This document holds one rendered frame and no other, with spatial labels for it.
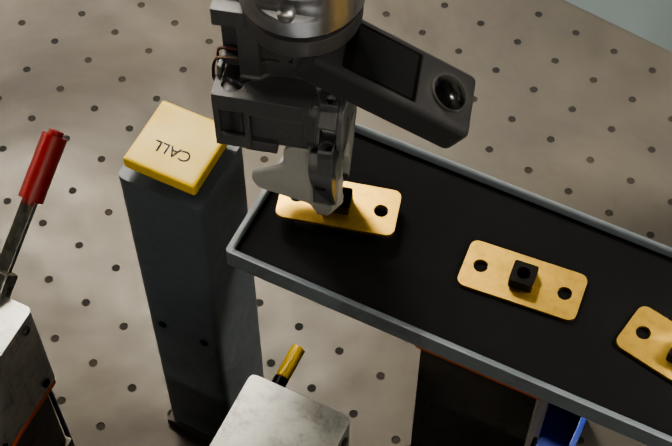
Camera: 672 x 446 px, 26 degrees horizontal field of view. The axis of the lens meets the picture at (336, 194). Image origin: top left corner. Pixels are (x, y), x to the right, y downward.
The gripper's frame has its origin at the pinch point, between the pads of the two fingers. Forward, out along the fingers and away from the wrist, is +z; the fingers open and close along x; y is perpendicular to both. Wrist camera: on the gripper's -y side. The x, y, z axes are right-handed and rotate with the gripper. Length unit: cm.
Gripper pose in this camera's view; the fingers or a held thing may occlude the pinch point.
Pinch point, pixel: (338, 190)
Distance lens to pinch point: 100.3
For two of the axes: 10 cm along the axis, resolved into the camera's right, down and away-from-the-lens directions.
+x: -2.0, 8.2, -5.3
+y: -9.8, -1.6, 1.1
